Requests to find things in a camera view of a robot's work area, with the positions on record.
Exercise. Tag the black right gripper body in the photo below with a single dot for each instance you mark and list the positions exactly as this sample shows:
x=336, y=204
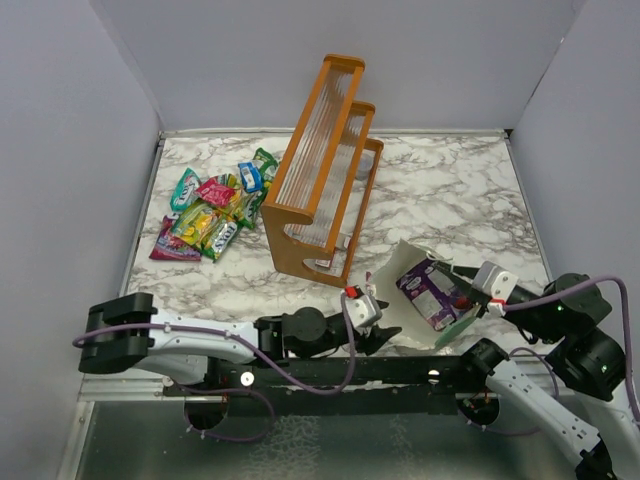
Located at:
x=524, y=295

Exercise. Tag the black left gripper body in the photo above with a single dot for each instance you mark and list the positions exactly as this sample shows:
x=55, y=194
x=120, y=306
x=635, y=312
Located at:
x=360, y=340

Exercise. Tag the green patterned paper bag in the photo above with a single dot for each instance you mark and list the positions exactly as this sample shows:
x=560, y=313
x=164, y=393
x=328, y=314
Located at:
x=417, y=336

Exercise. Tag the purple white snack packet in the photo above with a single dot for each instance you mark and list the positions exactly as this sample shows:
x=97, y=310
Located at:
x=434, y=296

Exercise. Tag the yellow green striped packet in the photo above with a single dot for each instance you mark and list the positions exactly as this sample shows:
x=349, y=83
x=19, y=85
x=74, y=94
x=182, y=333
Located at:
x=243, y=207

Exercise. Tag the green Fox's snack packet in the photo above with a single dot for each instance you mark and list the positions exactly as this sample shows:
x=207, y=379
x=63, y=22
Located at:
x=219, y=238

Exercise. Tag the green apple tea packet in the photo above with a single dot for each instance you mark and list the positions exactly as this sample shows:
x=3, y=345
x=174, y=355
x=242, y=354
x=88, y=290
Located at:
x=266, y=165

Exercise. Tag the blue white snack packet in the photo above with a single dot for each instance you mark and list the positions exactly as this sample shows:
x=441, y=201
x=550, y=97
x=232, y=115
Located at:
x=250, y=176

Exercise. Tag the yellow fruit snack packet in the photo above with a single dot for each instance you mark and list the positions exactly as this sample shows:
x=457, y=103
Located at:
x=195, y=223

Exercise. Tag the red snack packet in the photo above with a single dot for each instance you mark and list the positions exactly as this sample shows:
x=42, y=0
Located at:
x=217, y=191

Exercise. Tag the purple berry snack packet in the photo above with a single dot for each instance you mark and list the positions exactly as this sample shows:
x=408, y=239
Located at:
x=169, y=247

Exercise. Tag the teal snack packet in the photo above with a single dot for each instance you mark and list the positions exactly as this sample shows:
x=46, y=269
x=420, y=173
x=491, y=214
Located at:
x=184, y=193

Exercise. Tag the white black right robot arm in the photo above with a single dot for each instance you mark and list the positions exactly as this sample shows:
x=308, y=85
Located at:
x=588, y=361

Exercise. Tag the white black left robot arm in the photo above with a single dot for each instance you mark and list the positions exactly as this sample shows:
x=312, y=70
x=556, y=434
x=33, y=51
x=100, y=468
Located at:
x=122, y=332

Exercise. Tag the orange wooden tiered rack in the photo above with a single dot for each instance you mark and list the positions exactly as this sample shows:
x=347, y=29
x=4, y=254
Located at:
x=304, y=210

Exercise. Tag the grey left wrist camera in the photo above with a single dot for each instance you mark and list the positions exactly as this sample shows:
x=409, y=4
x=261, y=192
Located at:
x=360, y=307

